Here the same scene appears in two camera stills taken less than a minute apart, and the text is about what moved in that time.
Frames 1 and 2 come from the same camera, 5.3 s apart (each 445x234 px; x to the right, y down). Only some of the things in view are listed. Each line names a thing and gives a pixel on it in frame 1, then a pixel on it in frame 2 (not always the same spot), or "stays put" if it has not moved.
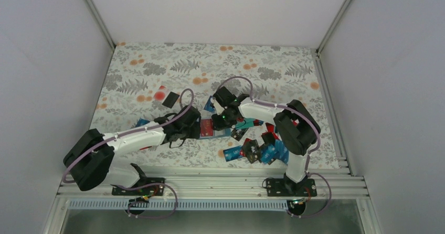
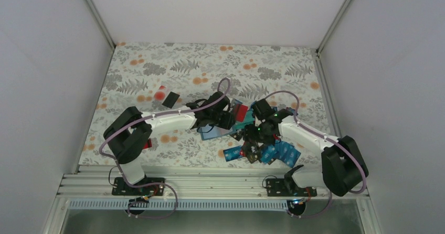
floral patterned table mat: (146, 83) stays put
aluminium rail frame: (228, 183) stays put
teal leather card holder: (207, 131) stays put
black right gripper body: (225, 121) → (261, 135)
